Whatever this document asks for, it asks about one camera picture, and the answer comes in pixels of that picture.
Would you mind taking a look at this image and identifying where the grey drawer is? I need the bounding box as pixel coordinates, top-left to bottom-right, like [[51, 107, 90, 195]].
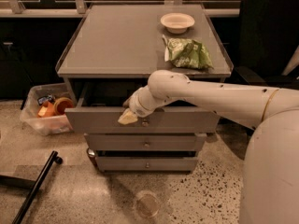
[[95, 157, 198, 172], [65, 97, 220, 133], [85, 133, 206, 151]]

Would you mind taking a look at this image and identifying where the green chip bag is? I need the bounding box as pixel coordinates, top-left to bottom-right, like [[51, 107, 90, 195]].
[[163, 35, 213, 70]]

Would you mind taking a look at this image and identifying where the black chair base leg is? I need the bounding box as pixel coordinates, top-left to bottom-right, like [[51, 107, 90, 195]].
[[0, 150, 63, 224]]

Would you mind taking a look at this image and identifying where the orange cup in bin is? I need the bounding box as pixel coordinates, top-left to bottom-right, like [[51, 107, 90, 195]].
[[53, 97, 74, 115]]

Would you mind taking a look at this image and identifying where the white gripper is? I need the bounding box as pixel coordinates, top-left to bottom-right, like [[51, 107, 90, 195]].
[[118, 87, 156, 125]]

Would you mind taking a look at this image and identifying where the metal window railing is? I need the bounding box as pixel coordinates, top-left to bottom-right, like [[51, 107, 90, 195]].
[[0, 0, 241, 19]]

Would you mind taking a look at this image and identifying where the grey drawer cabinet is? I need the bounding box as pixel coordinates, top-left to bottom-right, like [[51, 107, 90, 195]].
[[57, 5, 233, 159]]

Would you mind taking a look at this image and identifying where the grey top drawer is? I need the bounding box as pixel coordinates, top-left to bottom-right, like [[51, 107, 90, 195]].
[[65, 97, 220, 133]]

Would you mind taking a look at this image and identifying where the grey middle drawer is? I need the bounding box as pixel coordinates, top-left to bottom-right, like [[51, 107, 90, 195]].
[[85, 133, 206, 151]]

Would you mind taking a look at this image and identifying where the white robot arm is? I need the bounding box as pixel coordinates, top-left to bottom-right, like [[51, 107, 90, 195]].
[[119, 70, 299, 224]]

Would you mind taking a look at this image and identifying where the clear plastic storage bin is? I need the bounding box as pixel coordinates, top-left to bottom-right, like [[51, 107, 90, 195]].
[[20, 83, 72, 135]]

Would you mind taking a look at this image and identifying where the black office chair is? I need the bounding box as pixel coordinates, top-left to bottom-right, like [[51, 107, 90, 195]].
[[234, 0, 299, 89]]

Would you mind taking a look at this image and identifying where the white paper bowl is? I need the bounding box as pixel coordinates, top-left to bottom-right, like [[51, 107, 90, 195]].
[[160, 13, 195, 35]]

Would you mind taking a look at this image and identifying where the grey bottom drawer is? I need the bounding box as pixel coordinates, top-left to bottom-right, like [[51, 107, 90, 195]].
[[95, 157, 198, 172]]

